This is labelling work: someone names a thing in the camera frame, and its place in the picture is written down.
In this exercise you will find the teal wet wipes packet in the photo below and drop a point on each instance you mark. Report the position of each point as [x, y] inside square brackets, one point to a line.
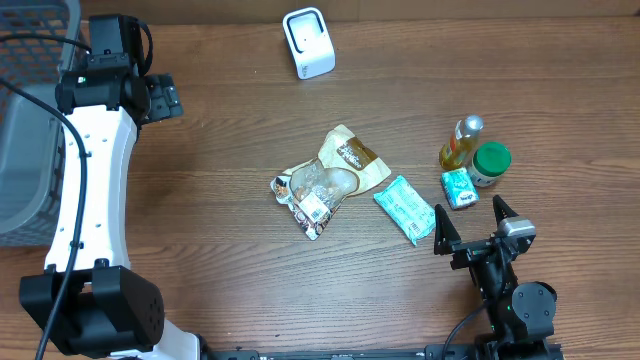
[410, 212]

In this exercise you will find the yellow oil bottle silver cap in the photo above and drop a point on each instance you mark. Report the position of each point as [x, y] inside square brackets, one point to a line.
[461, 143]

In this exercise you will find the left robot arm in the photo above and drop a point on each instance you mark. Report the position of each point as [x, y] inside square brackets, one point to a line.
[88, 300]

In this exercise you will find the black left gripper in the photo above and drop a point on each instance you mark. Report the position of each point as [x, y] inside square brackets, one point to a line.
[167, 93]

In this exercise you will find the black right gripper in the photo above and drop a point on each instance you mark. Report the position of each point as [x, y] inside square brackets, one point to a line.
[449, 241]

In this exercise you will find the teal white tissue pack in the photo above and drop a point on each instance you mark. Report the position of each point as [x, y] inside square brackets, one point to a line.
[459, 189]

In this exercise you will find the grey plastic mesh basket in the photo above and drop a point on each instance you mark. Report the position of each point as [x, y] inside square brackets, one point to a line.
[32, 141]

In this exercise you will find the brown snack pouch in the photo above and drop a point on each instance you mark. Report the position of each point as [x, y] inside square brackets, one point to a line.
[314, 190]

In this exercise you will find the green lid white jar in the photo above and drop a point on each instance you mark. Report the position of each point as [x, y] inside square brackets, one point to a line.
[490, 161]

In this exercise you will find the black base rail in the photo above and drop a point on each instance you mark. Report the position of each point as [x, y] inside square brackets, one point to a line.
[345, 355]

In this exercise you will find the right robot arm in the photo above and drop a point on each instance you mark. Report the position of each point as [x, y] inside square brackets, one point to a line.
[520, 315]

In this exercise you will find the white barcode scanner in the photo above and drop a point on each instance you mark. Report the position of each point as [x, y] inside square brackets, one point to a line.
[309, 41]

